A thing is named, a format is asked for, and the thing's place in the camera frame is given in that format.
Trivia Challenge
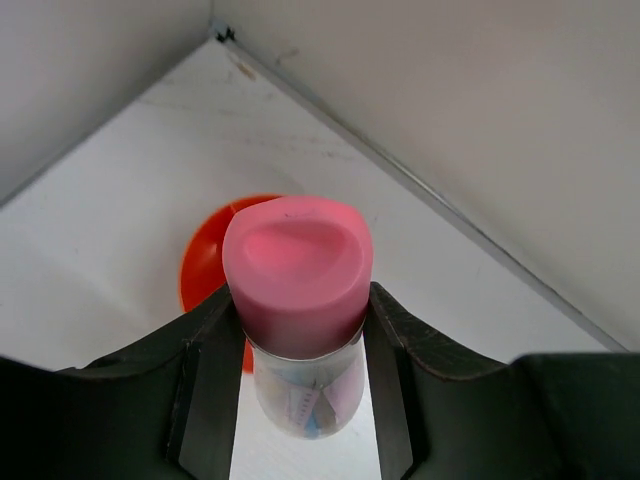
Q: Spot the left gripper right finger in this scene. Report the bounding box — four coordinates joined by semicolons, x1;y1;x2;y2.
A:
364;284;639;479

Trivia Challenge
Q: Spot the orange round divided container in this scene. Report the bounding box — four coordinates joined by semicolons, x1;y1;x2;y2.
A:
178;194;280;312

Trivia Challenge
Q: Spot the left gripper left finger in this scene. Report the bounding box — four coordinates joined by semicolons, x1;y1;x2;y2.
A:
1;287;245;479

